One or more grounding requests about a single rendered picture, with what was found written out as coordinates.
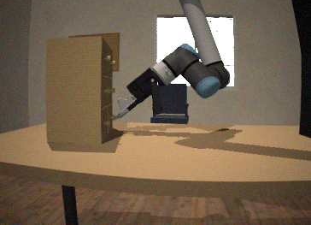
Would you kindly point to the tan wooden chest of drawers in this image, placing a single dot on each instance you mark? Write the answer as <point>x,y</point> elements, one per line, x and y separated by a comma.
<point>73,90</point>

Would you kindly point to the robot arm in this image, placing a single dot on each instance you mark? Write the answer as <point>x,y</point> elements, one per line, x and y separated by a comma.
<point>184,60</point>

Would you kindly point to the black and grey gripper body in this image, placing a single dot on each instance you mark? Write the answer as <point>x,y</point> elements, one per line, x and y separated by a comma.
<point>137,89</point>

